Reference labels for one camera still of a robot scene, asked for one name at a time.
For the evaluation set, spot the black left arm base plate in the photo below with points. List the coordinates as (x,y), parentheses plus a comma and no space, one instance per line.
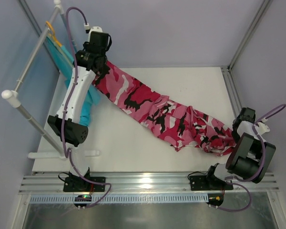
(73,183)

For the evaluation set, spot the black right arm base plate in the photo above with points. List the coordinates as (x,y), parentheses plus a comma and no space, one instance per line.
(200,182)

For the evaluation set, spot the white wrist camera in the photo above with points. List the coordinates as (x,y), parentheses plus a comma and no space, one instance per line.
(89,30)
(261,126)

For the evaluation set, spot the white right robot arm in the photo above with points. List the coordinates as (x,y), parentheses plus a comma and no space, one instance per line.
(251,157)

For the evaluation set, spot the orange plastic hanger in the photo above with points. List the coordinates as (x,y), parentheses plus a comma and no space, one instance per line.
(52,31)

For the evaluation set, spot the aluminium frame rail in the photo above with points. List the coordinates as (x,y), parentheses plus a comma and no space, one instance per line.
(122,182)

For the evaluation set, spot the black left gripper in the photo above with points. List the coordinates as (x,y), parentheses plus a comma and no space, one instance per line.
(101,67)

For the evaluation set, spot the clear green hanger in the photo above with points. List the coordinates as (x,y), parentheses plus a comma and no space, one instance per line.
(60,49)

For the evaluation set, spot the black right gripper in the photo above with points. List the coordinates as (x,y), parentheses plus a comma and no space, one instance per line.
(236,125)

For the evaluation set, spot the grey slotted cable duct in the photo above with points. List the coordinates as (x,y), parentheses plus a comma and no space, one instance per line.
(118,198)

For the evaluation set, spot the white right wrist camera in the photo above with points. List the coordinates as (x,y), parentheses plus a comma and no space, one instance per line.
(261,126)

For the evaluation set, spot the turquoise t-shirt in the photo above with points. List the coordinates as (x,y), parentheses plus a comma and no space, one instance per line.
(92,96)

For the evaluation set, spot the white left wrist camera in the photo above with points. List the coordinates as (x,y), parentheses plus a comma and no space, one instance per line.
(89,30)

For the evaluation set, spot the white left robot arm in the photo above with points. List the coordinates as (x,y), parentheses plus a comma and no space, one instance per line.
(66,122)

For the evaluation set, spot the pink camouflage trousers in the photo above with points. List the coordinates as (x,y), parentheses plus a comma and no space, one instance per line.
(177,124)

